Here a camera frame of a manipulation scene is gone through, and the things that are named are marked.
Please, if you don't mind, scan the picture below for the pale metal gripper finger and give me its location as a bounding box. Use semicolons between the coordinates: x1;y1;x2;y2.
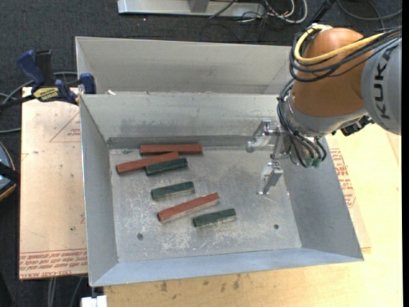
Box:
257;161;275;195
268;161;284;188

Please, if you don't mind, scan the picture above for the dark green flat block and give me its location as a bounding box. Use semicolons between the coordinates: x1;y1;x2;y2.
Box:
192;208;237;228
150;181;196;201
144;157;189;177

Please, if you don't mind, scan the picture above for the grey metal bin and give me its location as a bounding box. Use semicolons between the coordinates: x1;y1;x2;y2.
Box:
75;36;364;287

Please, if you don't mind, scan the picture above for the red-brown flat block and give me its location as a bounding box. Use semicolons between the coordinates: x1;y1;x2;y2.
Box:
157;192;220;223
139;143;203;156
116;151;180;175

